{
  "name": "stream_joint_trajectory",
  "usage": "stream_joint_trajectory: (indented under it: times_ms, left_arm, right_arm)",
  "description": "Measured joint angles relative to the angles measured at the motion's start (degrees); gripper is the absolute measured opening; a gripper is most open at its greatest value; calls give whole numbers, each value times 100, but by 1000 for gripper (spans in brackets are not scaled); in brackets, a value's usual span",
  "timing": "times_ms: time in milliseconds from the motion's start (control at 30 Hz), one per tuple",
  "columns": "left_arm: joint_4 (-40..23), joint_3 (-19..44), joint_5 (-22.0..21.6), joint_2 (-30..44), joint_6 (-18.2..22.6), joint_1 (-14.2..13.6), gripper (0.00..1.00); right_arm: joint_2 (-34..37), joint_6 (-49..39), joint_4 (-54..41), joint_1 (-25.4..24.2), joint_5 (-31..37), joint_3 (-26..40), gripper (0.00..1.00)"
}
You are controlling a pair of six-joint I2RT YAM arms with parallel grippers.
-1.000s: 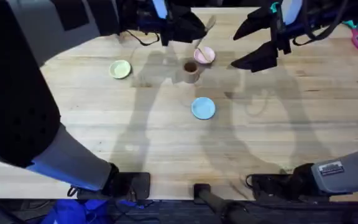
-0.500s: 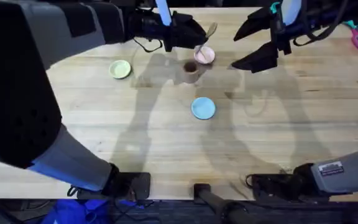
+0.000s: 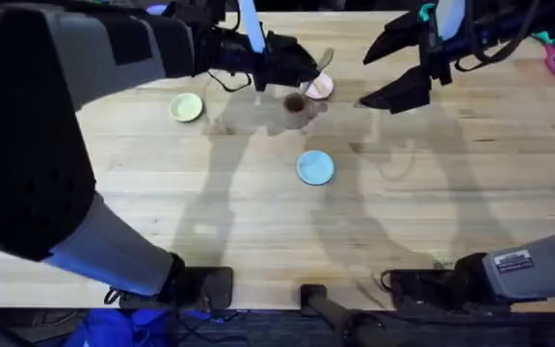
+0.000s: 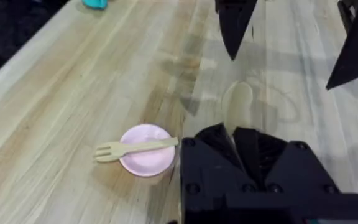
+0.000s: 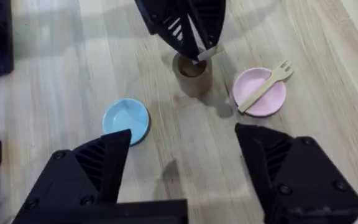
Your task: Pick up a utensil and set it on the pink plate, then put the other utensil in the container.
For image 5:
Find wooden cup container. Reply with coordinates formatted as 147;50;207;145
172;52;213;98

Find pink plate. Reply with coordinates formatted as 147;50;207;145
231;67;287;118

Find blue plate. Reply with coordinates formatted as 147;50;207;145
101;98;152;147

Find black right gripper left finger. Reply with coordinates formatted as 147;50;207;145
11;129;132;223

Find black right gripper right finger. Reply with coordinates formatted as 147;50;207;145
234;123;358;224

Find wooden utensil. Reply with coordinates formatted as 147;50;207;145
187;14;225;65

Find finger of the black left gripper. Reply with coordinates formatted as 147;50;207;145
134;0;203;62
187;0;227;51

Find wooden fork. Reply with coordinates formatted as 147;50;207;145
237;60;294;113

